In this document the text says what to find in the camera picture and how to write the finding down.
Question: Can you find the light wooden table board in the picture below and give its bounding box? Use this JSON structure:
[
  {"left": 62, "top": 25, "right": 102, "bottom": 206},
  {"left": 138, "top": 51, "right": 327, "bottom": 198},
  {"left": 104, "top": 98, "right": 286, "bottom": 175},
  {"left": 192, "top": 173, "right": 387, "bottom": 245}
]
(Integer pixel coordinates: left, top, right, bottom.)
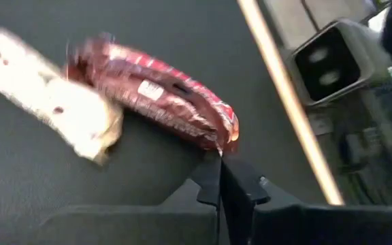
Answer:
[{"left": 236, "top": 0, "right": 346, "bottom": 206}]

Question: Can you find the grey table-level camera box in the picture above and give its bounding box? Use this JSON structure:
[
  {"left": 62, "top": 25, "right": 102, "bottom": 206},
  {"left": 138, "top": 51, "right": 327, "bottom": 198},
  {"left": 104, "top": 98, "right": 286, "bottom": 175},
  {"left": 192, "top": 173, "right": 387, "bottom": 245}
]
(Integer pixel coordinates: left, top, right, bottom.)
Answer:
[{"left": 286, "top": 18, "right": 392, "bottom": 107}]

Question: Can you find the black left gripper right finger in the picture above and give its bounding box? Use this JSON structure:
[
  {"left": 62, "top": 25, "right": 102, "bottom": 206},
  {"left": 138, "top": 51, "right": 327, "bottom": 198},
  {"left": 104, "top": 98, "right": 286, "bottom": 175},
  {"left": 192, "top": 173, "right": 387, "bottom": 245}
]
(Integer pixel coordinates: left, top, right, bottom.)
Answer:
[{"left": 220, "top": 157, "right": 392, "bottom": 245}]

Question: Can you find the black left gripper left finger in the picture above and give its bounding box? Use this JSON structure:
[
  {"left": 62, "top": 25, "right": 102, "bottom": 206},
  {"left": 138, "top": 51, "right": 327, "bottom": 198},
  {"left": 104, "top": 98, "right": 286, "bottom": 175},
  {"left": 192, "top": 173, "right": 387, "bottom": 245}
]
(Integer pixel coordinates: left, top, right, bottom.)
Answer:
[{"left": 42, "top": 156, "right": 222, "bottom": 245}]

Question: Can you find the white Payday candy bar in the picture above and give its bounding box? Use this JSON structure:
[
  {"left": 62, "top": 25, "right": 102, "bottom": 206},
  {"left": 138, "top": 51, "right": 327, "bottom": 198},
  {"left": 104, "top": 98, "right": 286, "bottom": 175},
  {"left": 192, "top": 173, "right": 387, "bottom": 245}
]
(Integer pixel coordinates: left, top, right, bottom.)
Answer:
[{"left": 0, "top": 26, "right": 125, "bottom": 166}]

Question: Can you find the brown Payday candy bar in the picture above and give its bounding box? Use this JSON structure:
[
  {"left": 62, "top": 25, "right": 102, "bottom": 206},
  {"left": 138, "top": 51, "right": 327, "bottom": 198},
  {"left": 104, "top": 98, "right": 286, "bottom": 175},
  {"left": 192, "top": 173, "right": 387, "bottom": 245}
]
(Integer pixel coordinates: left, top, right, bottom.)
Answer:
[{"left": 65, "top": 33, "right": 241, "bottom": 156}]

